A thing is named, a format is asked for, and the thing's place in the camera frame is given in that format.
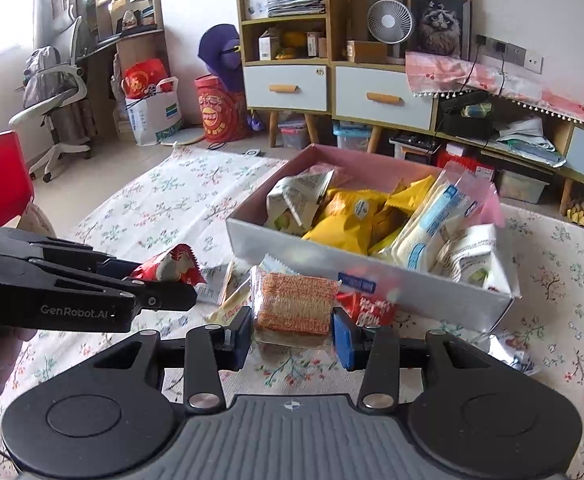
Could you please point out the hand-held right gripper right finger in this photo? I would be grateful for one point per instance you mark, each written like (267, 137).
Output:
(344, 340)

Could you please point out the small white carton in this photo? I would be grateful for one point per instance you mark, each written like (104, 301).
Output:
(268, 46)

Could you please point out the purple plush toy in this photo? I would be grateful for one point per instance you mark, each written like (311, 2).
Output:
(219, 50)

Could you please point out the red gift bag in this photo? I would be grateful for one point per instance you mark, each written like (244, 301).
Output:
(144, 80)

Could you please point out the white shopping bag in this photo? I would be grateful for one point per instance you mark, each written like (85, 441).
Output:
(154, 117)

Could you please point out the grey curtain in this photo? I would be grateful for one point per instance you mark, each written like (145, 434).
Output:
(52, 0)

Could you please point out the pink cardboard box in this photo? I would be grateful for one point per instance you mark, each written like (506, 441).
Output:
(297, 255)

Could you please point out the small white desk fan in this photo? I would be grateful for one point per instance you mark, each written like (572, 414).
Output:
(389, 20)

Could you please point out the white bread packet blue label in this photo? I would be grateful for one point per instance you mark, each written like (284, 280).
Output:
(432, 230)

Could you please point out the blue lid storage bin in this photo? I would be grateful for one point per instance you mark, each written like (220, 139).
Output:
(349, 137)

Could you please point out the pink checked cloth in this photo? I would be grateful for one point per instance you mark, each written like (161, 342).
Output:
(522, 87)

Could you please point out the pale green cake packet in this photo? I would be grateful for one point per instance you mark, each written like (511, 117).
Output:
(472, 255)
(292, 195)

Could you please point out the framed cat picture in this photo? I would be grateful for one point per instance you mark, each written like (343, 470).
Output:
(437, 20)

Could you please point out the wooden desk with shelves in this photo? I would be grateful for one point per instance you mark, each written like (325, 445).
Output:
(137, 50)

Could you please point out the stack of papers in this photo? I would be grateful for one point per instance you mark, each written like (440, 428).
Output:
(297, 2)

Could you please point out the red cylindrical gift box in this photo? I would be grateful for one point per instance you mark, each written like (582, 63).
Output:
(219, 110)

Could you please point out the red storage box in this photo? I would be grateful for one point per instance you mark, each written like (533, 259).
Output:
(464, 160)

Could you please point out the white box on shelf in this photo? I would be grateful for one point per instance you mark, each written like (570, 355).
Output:
(255, 2)

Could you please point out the red snack packet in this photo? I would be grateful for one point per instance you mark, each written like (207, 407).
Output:
(172, 265)
(372, 310)

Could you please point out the clear plastic storage bin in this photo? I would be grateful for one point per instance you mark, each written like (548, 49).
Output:
(519, 187)
(294, 136)

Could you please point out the pile of papers and bags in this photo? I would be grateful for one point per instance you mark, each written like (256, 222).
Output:
(527, 140)

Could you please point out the brown cardboard box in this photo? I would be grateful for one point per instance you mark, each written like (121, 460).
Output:
(367, 51)

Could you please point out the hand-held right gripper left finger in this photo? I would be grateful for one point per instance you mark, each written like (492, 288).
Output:
(242, 335)

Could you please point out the small white floor device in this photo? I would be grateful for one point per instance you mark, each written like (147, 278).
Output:
(253, 152)

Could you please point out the black box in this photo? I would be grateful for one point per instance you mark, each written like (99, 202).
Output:
(464, 122)

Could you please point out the wall power sockets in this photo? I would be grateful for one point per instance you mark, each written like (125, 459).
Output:
(532, 62)

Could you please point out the white snack wrapper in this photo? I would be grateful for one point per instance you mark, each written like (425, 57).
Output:
(212, 290)

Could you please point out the low wooden drawer cabinet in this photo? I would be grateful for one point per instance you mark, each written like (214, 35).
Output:
(382, 97)

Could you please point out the white grey office chair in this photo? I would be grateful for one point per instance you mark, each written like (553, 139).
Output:
(47, 105)

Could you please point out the clear cracker packet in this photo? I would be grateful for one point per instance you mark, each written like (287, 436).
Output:
(292, 305)

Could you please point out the tall wooden shelf cabinet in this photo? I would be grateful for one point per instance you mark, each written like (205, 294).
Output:
(287, 87)

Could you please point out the orange white snack packet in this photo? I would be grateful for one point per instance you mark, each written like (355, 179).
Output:
(232, 307)

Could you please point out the yellow snack packet blue label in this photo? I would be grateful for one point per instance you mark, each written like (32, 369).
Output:
(347, 225)

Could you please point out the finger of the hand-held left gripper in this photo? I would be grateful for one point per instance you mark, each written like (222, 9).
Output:
(162, 300)
(102, 262)

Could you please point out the clear pink topped packet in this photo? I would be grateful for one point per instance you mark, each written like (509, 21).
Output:
(482, 200)

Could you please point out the crumpled silver wrapper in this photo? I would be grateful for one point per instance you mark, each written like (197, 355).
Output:
(512, 355)

